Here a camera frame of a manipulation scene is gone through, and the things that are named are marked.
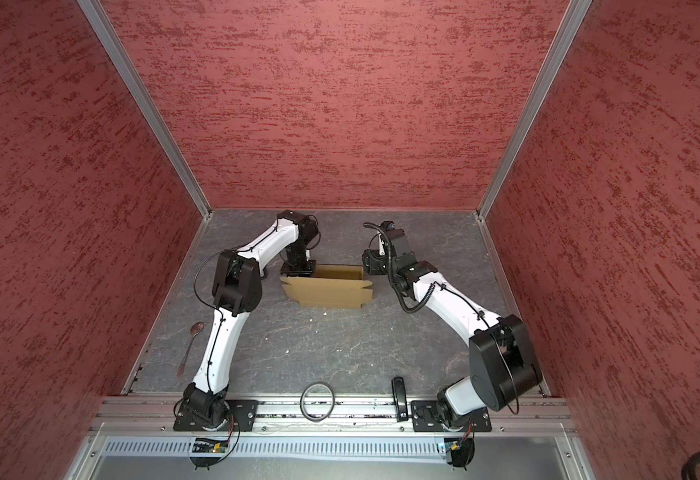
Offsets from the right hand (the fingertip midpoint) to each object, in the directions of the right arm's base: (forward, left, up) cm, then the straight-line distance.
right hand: (371, 261), depth 87 cm
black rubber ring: (-35, +20, -15) cm, 43 cm away
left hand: (-3, +22, -10) cm, 25 cm away
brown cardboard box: (-8, +12, 0) cm, 14 cm away
